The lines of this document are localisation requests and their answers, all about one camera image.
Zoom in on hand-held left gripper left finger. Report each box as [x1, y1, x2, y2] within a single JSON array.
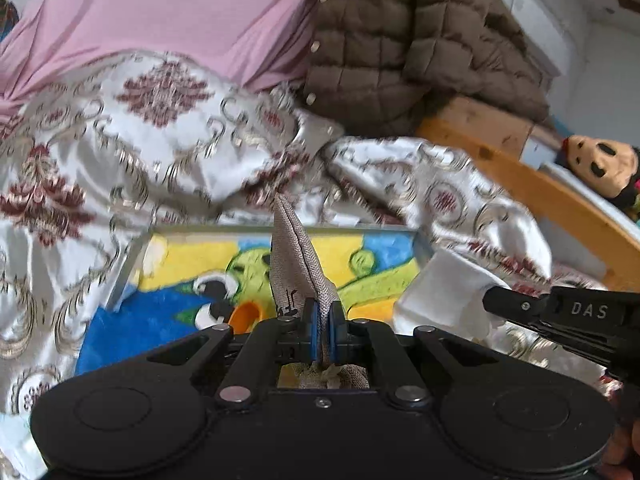
[[145, 297, 321, 406]]

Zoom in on patterned satin blanket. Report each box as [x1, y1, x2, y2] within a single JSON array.
[[0, 50, 616, 480]]

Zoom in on colourful wall poster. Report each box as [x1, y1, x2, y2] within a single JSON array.
[[0, 0, 21, 41]]

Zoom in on cardboard box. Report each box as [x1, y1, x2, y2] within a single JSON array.
[[440, 95, 533, 158]]

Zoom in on metal tray with cartoon picture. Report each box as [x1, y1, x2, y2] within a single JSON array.
[[75, 224, 437, 378]]

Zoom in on white striped cloth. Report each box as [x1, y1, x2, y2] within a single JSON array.
[[392, 249, 516, 341]]

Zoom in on white air conditioner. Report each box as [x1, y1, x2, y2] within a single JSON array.
[[492, 0, 571, 76]]

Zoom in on person's right hand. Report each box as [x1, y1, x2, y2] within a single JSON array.
[[597, 417, 640, 480]]

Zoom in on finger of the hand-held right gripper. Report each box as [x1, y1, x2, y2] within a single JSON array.
[[482, 282, 556, 323]]

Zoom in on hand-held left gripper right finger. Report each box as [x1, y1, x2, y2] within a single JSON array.
[[327, 299, 506, 408]]

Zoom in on wooden bed frame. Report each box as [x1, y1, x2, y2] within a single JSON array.
[[417, 120, 640, 293]]

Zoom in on pink sheet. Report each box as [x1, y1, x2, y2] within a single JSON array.
[[0, 0, 323, 111]]

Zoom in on tan plush toy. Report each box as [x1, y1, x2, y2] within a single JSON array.
[[555, 135, 640, 221]]

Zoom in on brown quilted jacket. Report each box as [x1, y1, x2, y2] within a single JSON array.
[[302, 0, 551, 136]]

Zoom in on grey woven cloth pouch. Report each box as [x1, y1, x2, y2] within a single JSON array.
[[269, 192, 371, 391]]

